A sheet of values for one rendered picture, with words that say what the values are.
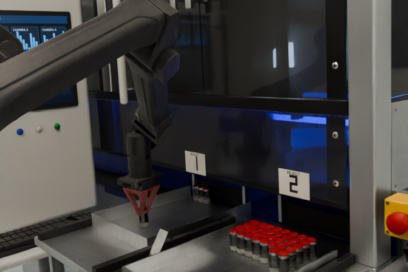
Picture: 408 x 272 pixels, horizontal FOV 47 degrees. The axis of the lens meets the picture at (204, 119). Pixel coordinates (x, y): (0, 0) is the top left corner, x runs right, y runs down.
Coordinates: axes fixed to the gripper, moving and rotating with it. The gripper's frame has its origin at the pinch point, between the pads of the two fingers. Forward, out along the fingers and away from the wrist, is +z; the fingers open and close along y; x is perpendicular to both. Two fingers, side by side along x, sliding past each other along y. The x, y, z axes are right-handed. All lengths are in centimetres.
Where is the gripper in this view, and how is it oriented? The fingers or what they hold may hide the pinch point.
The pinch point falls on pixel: (142, 210)
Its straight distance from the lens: 118.5
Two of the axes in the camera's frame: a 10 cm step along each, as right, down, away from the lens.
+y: 5.6, -1.6, 8.1
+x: -8.3, -0.6, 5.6
